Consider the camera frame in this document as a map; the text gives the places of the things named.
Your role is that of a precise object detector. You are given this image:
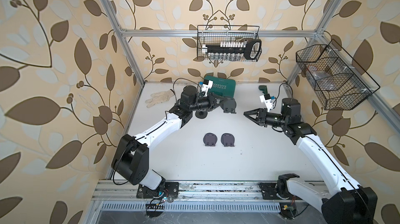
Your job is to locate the white work glove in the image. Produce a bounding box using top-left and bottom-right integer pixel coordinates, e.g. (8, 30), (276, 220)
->
(145, 89), (175, 108)

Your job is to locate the black wire basket right wall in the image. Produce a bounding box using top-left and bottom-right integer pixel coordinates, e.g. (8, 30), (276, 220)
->
(296, 39), (380, 110)

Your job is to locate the green black hand tool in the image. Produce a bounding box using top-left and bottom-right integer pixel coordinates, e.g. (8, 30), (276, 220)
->
(258, 85), (269, 96)

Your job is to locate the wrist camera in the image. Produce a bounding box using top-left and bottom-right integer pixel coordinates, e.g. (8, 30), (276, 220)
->
(200, 79), (213, 97)
(259, 94), (276, 113)

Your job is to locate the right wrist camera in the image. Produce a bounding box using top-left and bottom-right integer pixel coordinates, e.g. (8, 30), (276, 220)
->
(259, 94), (276, 113)

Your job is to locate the black wire basket wall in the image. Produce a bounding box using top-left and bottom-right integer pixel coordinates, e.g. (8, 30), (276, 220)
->
(296, 39), (380, 110)
(196, 25), (262, 62)

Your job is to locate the black wire basket back wall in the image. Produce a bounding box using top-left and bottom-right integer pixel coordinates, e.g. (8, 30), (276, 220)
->
(196, 25), (262, 62)

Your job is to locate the black socket set holder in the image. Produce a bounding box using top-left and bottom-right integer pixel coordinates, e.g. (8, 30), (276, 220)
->
(200, 39), (262, 61)

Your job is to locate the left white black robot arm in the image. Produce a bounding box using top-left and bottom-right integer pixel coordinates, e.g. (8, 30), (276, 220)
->
(111, 84), (236, 192)

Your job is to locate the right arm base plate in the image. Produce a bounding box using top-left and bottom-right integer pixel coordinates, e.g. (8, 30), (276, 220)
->
(258, 182), (302, 201)

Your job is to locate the purple phone stand front right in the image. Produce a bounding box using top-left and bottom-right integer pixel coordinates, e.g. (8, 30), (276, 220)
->
(221, 133), (235, 147)

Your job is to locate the clear plastic bag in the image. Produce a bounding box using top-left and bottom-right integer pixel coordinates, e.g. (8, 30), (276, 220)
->
(309, 66), (335, 91)

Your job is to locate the green plastic tool case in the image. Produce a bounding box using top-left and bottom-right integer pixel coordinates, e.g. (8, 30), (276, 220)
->
(204, 75), (236, 98)

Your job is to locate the purple phone stand front left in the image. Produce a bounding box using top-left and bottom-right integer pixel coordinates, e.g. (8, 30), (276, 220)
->
(203, 133), (218, 146)

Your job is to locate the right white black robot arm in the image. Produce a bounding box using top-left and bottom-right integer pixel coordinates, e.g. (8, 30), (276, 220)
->
(244, 98), (378, 224)

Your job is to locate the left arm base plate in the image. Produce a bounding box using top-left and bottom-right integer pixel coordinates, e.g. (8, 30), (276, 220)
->
(136, 182), (179, 200)

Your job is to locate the purple phone stand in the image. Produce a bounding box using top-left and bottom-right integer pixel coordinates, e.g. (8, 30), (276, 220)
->
(221, 133), (235, 147)
(203, 133), (218, 146)

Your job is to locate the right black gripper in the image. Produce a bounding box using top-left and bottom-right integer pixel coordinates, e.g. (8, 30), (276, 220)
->
(244, 108), (288, 129)

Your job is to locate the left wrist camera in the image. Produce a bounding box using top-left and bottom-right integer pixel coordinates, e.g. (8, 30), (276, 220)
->
(200, 79), (213, 97)

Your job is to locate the black phone stand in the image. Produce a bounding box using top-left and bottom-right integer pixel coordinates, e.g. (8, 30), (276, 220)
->
(220, 98), (236, 114)
(195, 110), (208, 119)

